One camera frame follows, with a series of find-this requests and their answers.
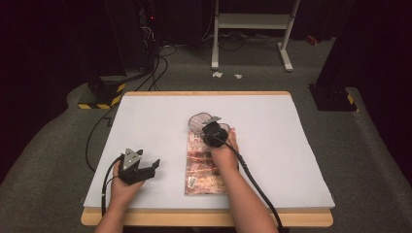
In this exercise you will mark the glossy magazine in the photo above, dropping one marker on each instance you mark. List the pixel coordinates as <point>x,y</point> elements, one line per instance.
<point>202,168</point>

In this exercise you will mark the person's left hand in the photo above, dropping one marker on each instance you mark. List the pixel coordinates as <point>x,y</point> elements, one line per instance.
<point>123,194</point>

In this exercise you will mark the black yellow striped base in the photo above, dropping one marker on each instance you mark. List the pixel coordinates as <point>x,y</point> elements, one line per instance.
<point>97,106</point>

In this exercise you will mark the striped cleaning mitt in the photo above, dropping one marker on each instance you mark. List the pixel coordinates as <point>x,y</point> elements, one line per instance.
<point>197,121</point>

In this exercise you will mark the small red object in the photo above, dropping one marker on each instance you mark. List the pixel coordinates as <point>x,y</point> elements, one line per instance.
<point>312,39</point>

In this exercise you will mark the person's right hand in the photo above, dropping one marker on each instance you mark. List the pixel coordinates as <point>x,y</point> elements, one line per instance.
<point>225,158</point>

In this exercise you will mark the white paper scrap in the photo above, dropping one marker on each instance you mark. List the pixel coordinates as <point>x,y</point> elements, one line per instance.
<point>217,74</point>
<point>238,76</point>

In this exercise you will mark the black base with yellow mark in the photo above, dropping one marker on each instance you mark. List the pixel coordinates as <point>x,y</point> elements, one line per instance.
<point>333,100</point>

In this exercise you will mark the white metal stand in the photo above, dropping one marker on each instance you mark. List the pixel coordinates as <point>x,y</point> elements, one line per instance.
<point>252,21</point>

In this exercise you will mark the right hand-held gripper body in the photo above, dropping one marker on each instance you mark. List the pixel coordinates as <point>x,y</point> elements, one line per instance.
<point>214,134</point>

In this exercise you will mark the black equipment tower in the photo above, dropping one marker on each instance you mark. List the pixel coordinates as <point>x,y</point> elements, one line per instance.
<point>129,32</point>

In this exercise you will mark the white table cover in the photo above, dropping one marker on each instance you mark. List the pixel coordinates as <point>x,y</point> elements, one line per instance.
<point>275,129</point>

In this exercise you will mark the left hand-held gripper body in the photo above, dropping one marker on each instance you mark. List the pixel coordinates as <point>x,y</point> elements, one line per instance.
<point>131,168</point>

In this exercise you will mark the wooden table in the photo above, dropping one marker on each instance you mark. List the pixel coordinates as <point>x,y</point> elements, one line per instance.
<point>194,218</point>

